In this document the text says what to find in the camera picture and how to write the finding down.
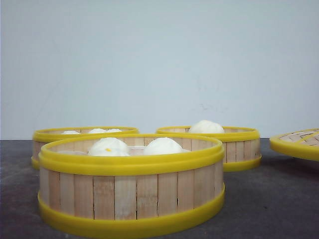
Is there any bamboo steamer basket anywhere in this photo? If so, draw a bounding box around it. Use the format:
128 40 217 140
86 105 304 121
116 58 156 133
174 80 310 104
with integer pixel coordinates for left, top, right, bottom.
31 126 139 169
156 126 261 172
38 134 225 238

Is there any woven bamboo steamer lid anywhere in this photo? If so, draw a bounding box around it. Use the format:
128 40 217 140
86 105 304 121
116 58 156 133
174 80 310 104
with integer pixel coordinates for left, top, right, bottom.
270 128 319 162

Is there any white steamed bun front right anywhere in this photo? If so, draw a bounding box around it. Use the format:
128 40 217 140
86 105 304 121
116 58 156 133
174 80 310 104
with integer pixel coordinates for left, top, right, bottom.
144 137 182 155

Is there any white bun in right basket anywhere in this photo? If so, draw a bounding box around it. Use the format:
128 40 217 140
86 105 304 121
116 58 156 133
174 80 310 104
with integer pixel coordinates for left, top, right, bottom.
188 120 225 133

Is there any white bun with yellow dot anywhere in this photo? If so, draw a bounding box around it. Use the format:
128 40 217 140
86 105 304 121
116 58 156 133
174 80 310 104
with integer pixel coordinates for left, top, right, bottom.
88 137 130 156

